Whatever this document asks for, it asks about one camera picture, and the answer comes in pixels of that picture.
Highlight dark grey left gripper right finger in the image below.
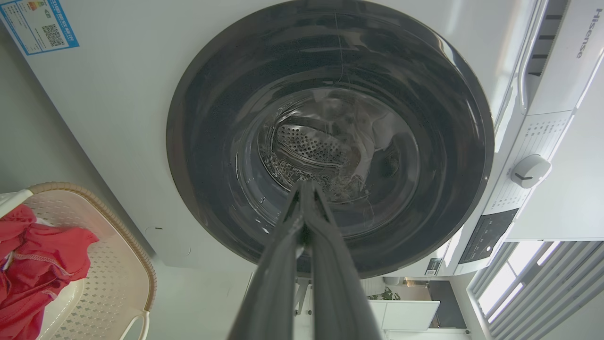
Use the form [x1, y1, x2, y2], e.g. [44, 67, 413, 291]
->
[302, 182, 382, 340]

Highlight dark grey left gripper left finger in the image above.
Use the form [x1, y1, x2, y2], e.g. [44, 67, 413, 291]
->
[228, 182, 305, 340]

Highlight cream plastic laundry basket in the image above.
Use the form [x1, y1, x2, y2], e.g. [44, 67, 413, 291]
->
[0, 182, 157, 340]

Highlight white low cabinet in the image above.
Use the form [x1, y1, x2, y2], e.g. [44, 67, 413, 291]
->
[368, 300, 440, 331]

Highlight white garment behind door glass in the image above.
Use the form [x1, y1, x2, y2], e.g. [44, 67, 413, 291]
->
[321, 94, 402, 189]

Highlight black display panel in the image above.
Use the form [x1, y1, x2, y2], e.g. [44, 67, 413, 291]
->
[459, 208, 519, 264]

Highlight round dark washing machine door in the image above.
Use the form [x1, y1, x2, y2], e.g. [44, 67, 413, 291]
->
[166, 0, 495, 279]

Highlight grey window blinds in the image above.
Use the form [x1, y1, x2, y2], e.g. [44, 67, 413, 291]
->
[467, 241, 604, 340]

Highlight white round control knob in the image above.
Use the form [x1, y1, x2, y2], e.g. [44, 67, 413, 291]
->
[511, 154, 552, 189]

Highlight red garment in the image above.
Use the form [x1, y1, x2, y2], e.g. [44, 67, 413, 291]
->
[0, 204, 100, 340]

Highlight white washing machine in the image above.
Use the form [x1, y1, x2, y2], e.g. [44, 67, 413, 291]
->
[0, 0, 604, 279]

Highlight white detergent drawer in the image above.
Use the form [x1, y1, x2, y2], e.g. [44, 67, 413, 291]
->
[518, 0, 604, 115]

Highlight blue energy label sticker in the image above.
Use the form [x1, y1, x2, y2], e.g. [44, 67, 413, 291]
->
[0, 0, 80, 56]

